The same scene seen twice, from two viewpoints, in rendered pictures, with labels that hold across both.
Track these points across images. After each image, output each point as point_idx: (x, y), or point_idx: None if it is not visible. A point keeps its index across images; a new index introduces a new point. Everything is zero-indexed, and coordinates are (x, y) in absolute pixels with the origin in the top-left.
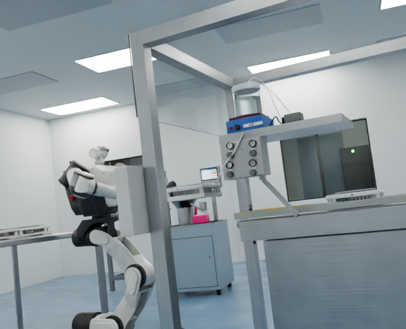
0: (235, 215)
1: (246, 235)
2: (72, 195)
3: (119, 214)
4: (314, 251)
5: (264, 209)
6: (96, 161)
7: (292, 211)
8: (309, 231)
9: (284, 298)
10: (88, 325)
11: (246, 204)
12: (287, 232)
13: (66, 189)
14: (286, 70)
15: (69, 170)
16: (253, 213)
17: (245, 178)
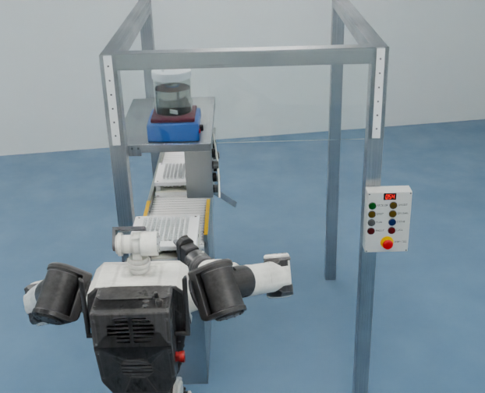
0: (207, 235)
1: (209, 252)
2: (175, 352)
3: (408, 231)
4: None
5: (206, 217)
6: (150, 259)
7: (231, 203)
8: (211, 220)
9: None
10: None
11: None
12: (210, 229)
13: (172, 348)
14: (130, 38)
15: (252, 273)
16: (208, 224)
17: (132, 197)
